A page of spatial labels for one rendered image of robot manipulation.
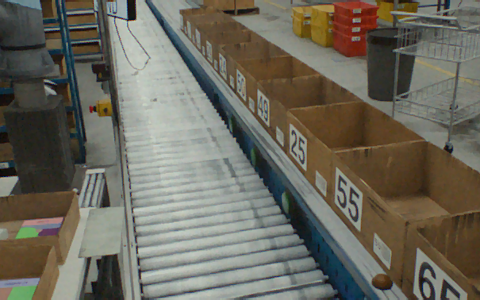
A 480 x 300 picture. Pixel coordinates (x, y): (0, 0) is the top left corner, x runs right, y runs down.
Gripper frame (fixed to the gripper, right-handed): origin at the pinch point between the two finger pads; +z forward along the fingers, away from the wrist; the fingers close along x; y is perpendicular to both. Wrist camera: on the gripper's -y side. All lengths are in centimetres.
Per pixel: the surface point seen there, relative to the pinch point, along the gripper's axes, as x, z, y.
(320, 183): 124, 74, -48
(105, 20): -1.2, 7.6, -40.1
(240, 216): 106, 65, -21
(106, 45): -0.8, 12.7, -29.5
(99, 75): 7.2, 14.5, -17.1
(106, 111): 6.5, 24.5, -1.4
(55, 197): 93, 10, 2
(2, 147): -18, -13, 48
